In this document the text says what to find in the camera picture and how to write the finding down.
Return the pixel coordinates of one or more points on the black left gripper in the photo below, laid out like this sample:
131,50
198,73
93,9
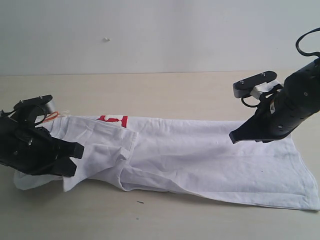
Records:
32,150

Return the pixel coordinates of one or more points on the white t-shirt red lettering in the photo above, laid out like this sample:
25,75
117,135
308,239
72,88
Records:
193,157

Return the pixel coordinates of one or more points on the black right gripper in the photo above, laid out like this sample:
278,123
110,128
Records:
284,111

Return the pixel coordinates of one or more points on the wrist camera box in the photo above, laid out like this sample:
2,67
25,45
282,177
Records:
256,85
30,109

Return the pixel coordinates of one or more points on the orange neck label tag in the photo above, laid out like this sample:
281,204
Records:
55,115

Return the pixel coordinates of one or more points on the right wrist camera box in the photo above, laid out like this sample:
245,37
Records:
256,85

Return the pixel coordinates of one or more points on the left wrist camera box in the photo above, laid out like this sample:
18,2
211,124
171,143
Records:
30,109

